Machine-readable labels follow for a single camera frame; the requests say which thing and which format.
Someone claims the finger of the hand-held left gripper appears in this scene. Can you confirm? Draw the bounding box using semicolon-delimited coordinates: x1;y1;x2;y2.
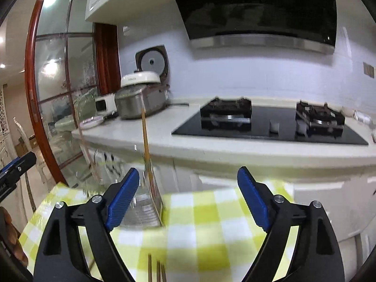
0;152;37;183

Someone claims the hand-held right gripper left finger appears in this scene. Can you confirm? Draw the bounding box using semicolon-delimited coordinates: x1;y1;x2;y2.
34;167;140;282

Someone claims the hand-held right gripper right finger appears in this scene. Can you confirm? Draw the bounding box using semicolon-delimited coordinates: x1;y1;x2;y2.
237;166;345;282

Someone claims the metal wire utensil rack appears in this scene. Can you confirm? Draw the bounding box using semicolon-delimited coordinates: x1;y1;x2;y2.
91;156;166;229

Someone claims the person's left hand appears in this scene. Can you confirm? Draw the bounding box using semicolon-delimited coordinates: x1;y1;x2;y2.
0;207;29;268

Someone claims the white dining chair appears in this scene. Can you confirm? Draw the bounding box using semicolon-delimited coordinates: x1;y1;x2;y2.
13;117;50;191

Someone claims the white sideboard cabinet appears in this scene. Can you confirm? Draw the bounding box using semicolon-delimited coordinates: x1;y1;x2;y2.
0;86;12;165

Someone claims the yellow checkered tablecloth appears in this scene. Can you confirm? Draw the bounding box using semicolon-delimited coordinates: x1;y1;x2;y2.
22;179;296;282

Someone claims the black glass cooktop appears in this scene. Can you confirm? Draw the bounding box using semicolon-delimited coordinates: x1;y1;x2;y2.
171;98;369;146

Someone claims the white plate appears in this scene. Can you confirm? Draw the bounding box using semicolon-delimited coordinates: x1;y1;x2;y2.
79;114;106;130

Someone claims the black gas burner grate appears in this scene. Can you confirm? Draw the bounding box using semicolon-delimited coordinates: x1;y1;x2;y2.
200;97;252;133
295;101;345;137

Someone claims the red wooden glass door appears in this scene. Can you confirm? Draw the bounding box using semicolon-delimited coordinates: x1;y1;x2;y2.
25;0;121;188

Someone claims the silver rice cooker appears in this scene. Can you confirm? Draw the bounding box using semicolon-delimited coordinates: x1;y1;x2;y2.
115;45;171;120

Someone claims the white small appliance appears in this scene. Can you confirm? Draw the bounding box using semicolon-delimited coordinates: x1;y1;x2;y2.
94;93;116;115

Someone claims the white dish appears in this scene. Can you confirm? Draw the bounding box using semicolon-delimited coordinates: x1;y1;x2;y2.
354;110;371;123

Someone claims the black range hood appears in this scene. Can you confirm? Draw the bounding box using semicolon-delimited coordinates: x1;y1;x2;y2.
166;0;338;55

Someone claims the wall outlet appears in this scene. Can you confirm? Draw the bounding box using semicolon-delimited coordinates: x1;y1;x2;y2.
363;62;376;79

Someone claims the white wall cabinet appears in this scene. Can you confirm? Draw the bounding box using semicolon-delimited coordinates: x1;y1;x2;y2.
85;0;177;24

